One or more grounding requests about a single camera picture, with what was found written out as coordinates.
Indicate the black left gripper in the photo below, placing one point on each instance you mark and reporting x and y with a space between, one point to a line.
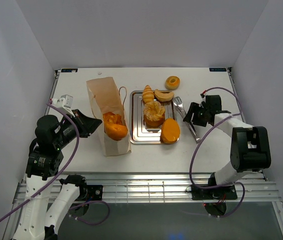
87 125

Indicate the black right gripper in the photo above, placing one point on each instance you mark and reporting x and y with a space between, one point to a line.
194 108

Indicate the braided pastry piece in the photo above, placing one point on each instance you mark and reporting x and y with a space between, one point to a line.
112 118

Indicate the metal serving tongs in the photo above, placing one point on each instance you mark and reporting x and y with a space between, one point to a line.
178 104

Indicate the long scored baguette loaf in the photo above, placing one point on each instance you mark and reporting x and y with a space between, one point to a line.
115 131

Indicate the beige paper bag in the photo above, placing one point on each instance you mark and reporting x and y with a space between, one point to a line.
107 104

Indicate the round smooth bun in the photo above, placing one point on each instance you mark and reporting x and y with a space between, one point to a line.
170 131

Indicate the glazed ring donut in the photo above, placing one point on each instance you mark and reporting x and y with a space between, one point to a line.
172 82

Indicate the sugared flower bun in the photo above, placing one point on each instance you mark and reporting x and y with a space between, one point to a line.
154 113

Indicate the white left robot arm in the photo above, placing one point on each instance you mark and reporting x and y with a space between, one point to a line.
38 220

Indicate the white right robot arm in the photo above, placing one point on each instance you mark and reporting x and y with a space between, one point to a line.
249 148

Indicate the silver metal tray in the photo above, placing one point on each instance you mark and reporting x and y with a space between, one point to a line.
140 132

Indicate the small croissant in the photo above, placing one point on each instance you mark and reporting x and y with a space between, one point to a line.
148 94

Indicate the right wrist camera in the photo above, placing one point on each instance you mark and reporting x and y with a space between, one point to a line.
205 99

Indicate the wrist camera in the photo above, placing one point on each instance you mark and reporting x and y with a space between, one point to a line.
63 104
205 99

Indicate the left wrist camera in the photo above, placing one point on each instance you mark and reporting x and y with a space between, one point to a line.
63 104

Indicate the aluminium table frame rail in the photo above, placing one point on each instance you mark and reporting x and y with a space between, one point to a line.
122 188

